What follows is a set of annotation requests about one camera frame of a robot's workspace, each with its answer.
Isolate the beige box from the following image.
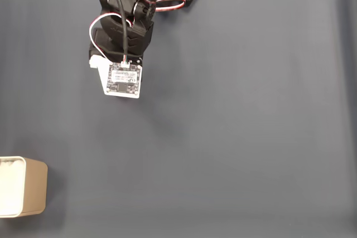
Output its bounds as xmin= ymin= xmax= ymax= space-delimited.
xmin=0 ymin=156 xmax=49 ymax=218

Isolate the black camera cable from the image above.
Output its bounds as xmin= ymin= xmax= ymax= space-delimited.
xmin=108 ymin=0 xmax=130 ymax=67

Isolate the white camera board with mount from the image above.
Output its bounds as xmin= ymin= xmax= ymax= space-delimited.
xmin=89 ymin=55 xmax=144 ymax=100

